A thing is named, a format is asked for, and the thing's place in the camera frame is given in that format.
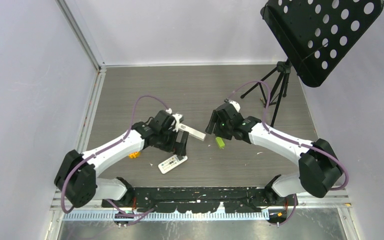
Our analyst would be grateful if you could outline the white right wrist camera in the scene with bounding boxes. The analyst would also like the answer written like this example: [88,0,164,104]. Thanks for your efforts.
[224,98,241,113]

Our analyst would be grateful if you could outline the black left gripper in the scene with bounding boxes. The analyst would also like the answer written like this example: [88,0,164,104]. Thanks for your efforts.
[154,126,188,156]

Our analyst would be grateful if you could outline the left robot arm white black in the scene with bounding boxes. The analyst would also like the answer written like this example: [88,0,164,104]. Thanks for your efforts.
[54,110,189,209]

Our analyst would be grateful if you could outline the black tripod stand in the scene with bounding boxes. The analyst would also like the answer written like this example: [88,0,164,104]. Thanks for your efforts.
[240,59,292,127]

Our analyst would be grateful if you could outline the slim white remote control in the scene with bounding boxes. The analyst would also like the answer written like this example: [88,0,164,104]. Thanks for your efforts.
[179,123,206,141]

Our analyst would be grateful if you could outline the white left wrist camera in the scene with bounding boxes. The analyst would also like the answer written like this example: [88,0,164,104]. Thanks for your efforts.
[165,108,184,132]

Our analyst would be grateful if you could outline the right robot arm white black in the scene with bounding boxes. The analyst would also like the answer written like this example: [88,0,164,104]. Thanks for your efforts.
[205,100,344,205]

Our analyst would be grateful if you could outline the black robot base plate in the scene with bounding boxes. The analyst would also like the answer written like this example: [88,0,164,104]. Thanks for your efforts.
[114,186,298,214]

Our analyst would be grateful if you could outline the orange yellow round toy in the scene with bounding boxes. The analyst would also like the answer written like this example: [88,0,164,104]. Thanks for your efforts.
[128,151,141,159]

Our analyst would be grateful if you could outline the black perforated music stand tray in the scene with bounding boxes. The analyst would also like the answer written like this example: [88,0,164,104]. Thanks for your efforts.
[260,0,384,88]

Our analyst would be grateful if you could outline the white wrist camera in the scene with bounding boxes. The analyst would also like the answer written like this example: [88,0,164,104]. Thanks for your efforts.
[224,98,241,113]
[165,108,184,132]

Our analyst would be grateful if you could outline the green rectangular block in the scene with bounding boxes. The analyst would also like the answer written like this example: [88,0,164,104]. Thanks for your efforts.
[215,137,226,149]

